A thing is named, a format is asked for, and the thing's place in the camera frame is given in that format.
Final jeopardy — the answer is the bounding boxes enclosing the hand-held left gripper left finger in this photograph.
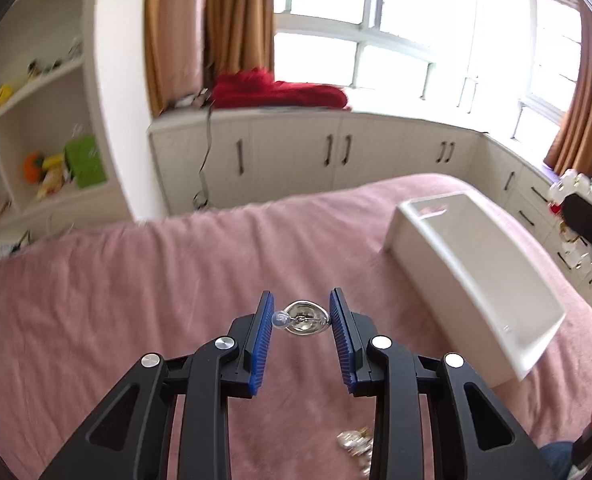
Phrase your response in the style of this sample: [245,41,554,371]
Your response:
[38,290,277,480]

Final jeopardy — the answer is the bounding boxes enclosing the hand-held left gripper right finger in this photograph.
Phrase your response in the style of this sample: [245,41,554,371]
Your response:
[328,287,557,480]

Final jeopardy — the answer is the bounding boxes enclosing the white plastic box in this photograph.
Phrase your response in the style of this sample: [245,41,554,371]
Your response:
[383,191,568,390]

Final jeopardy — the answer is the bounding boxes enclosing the person's blue jeans leg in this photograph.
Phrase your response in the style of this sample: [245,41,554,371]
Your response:
[540,441,579,480]

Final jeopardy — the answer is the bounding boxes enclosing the crumpled silver wrapper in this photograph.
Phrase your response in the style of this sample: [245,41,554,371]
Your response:
[336,427,375,478]

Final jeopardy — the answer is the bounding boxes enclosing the pink bed blanket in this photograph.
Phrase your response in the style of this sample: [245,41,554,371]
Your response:
[0,172,592,480]

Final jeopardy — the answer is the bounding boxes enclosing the white window seat cabinet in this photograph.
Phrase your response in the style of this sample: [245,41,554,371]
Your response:
[148,109,592,306]

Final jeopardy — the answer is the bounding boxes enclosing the black flat object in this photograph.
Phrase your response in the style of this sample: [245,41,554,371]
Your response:
[562,194,592,266]

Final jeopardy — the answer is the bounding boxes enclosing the red blanket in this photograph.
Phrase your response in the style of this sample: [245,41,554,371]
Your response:
[211,67,351,112]

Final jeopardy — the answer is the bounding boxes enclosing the green box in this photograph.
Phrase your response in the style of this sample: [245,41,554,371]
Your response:
[64,135,108,189]

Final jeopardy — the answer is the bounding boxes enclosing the orange plush toy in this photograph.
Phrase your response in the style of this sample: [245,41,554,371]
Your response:
[22,152,45,184]

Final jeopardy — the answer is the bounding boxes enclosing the white bookshelf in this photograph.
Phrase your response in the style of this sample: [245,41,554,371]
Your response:
[0,0,151,247]

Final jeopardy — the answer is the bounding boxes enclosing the white framed window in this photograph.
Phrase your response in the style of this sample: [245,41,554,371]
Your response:
[273,0,584,133]

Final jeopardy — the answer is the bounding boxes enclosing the brown curtain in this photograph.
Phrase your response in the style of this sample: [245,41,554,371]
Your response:
[545,2,592,173]
[144,0,277,117]

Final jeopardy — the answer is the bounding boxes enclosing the small toys on shelf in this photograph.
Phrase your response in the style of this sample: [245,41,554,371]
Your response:
[28,37,84,78]

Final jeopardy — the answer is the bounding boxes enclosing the black cable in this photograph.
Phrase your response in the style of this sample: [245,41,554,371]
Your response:
[192,57,217,207]

